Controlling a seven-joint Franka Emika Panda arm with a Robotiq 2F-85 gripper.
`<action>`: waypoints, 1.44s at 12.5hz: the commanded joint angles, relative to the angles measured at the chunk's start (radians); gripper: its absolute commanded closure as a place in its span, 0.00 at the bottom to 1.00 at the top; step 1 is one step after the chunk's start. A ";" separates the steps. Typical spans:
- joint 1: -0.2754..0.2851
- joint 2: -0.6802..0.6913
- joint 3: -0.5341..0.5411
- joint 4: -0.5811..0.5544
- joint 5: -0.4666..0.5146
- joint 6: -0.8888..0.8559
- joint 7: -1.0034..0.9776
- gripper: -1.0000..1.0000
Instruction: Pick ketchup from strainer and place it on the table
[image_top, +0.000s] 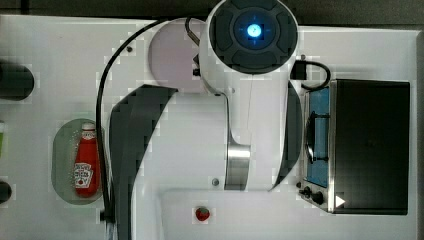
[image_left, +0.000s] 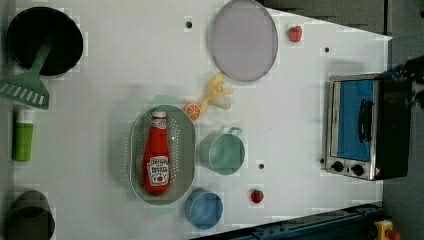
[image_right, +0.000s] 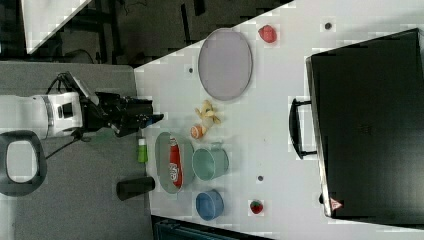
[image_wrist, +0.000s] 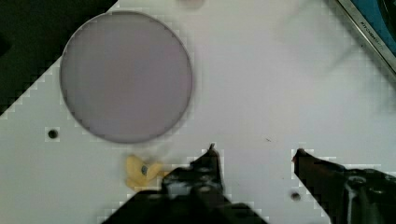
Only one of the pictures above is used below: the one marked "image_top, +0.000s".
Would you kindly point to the red felt ketchup bottle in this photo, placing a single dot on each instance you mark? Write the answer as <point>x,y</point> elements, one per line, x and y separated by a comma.
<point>87,167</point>

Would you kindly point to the green white bottle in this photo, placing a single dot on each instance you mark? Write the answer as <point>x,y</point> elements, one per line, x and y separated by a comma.
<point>2,129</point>

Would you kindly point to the dark grey cup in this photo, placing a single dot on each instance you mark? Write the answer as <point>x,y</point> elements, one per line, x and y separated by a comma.
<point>5,192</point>

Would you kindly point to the green oval strainer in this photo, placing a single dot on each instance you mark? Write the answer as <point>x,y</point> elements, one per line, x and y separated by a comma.
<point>65,147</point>

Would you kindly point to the red toy strawberry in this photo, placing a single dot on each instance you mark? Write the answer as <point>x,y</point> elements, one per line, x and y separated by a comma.
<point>202,214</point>

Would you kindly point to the lilac round plate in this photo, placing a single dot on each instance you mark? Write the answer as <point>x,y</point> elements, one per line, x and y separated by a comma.
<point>171,58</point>

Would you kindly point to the black toaster oven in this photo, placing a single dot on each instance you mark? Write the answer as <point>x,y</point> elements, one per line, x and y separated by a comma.
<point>357,147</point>

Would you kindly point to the black round pot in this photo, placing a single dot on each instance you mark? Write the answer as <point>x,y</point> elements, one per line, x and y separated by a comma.
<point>17,81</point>

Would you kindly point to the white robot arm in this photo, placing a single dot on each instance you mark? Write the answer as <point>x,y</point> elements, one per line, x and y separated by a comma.
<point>247,52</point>

